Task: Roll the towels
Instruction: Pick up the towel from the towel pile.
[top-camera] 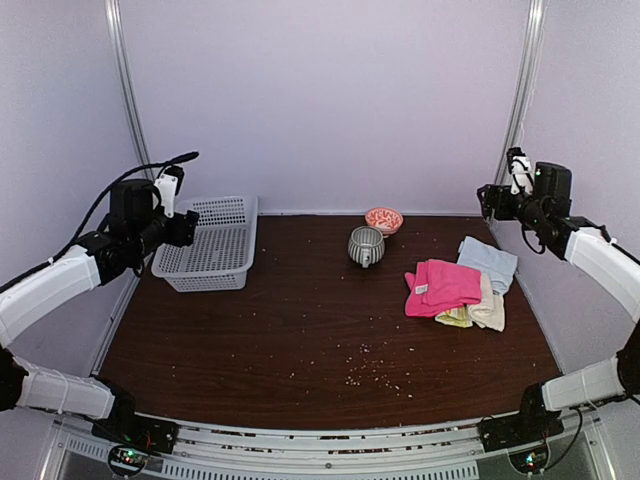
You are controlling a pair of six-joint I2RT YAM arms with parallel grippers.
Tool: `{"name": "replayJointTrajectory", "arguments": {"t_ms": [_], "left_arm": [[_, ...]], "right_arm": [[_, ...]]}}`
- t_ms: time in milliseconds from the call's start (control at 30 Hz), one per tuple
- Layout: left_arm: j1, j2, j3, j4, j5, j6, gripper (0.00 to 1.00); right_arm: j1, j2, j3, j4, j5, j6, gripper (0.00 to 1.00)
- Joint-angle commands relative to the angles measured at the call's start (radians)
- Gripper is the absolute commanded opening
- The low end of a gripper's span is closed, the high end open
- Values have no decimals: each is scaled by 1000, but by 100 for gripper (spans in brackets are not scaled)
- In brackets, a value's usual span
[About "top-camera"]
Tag pink microfibre towel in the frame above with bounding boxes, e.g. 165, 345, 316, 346
404, 259, 482, 318

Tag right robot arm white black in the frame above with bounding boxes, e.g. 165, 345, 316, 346
477, 157, 639, 451

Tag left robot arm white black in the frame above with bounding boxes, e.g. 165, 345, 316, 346
1, 167, 199, 444

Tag white perforated plastic basket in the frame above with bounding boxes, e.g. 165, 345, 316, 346
151, 195, 258, 293

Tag light blue towel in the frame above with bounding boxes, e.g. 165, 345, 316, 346
457, 236, 518, 296

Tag beige towel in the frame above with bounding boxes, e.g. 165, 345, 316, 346
467, 273, 506, 332

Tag red white patterned bowl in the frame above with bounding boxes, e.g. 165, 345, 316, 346
365, 207, 404, 237

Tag yellow green patterned towel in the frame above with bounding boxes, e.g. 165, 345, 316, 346
434, 305, 473, 328

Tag grey striped ceramic mug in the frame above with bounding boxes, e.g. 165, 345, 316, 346
348, 226, 385, 268

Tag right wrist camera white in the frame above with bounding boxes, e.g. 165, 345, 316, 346
506, 147, 534, 195

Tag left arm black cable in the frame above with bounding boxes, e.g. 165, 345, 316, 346
47, 151, 200, 266

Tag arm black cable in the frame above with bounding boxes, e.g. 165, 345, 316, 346
47, 151, 200, 266
542, 404, 585, 474

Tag right aluminium corner post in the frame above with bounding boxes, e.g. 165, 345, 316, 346
494, 0, 546, 184

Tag aluminium corner post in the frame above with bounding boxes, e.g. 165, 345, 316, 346
494, 0, 546, 184
104, 0, 150, 165

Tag left aluminium corner post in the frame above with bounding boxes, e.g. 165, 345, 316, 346
104, 0, 150, 165

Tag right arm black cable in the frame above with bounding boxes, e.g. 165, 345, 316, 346
542, 404, 585, 474

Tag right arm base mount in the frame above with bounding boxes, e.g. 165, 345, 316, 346
477, 414, 564, 452

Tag aluminium front rail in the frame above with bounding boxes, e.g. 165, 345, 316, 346
37, 394, 616, 480

